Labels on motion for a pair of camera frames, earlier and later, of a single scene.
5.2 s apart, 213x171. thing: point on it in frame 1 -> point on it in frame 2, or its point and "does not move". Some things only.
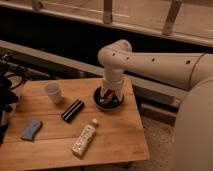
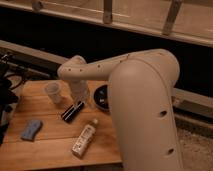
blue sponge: [31, 130] does not move
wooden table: [59, 122] does not move
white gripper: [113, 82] -> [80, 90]
